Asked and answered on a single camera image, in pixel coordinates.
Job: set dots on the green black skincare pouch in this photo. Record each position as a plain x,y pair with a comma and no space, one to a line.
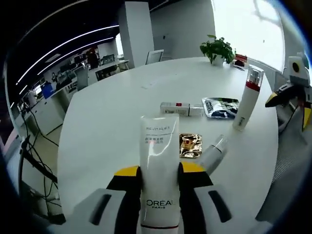
217,107

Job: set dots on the red-banded white skincare bottle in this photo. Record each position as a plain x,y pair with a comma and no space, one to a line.
213,158

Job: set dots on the white skincare tube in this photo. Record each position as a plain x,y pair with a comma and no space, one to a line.
159,151

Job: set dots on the grey mesh office chair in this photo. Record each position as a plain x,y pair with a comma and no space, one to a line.
292,158

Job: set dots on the blue box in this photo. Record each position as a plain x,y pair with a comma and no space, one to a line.
48,90

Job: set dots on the long ceiling light strip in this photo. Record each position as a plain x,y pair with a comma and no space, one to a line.
61,62
61,54

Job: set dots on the tall red-collared skincare bottle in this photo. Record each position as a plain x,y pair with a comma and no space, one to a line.
247,102

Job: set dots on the white chair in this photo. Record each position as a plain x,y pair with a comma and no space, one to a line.
154,56

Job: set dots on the potted green plant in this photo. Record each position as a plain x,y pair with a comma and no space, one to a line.
217,47

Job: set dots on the gold foil skincare sachet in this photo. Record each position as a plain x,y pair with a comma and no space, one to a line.
190,145

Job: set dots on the long white office desk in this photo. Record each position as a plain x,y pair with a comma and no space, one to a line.
48,107

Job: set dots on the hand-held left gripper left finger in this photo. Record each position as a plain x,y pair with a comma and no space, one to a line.
122,202

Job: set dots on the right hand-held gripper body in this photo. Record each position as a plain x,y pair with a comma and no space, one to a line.
298,79

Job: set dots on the black-banded white skincare bottle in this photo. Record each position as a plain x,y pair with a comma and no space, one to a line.
175,108

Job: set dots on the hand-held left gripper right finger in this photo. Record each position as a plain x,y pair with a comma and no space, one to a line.
195,195

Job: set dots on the red and white box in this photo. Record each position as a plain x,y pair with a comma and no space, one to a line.
240,58

